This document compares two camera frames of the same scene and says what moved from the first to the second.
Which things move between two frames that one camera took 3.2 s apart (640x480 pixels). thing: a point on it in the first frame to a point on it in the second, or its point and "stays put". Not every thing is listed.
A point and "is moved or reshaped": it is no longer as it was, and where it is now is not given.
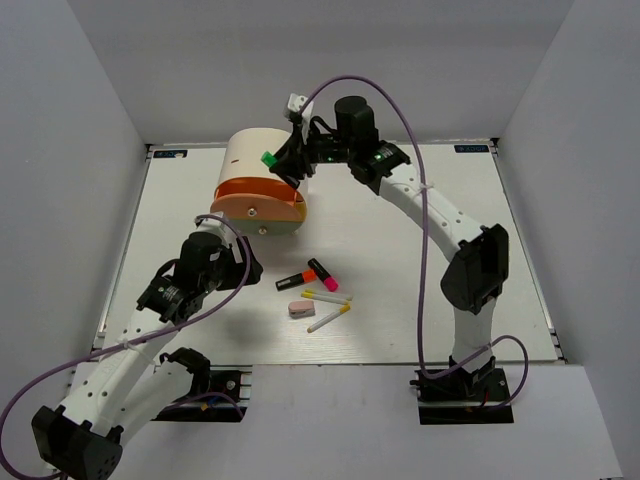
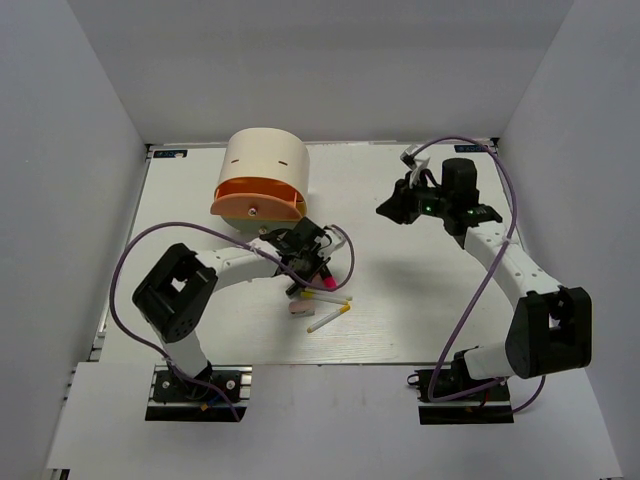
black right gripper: (292, 150) to (400, 207)
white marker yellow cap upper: (326, 297) stays put
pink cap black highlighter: (329, 281) stays put
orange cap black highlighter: (304, 277) is moved or reshaped
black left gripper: (238, 268) to (319, 262)
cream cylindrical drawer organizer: (244, 152) stays put
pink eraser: (301, 309) stays put
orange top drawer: (257, 198) stays put
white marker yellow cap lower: (330, 317) stays put
